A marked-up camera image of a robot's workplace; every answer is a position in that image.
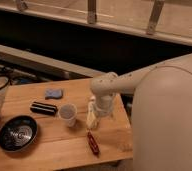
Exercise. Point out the white tube with label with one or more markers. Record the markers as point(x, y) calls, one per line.
point(92, 120)

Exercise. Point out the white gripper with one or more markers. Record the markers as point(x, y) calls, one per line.
point(103, 105)

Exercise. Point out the metal bracket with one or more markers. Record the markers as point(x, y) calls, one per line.
point(154, 17)
point(21, 5)
point(91, 8)

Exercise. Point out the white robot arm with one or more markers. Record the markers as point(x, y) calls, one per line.
point(161, 112)

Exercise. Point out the black ceramic bowl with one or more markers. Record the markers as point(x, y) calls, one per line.
point(18, 133)

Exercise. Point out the translucent plastic cup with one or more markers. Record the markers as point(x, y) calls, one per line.
point(67, 114)

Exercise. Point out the metal bracket right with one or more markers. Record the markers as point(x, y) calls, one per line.
point(154, 17)

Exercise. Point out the metal bracket middle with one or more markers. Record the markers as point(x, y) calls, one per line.
point(91, 8)

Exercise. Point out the black rectangular case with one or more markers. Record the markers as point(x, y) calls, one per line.
point(43, 108)

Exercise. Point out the metal bracket left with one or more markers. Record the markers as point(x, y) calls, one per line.
point(21, 5)

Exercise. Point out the wooden cutting board table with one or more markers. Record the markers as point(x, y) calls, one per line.
point(57, 146)

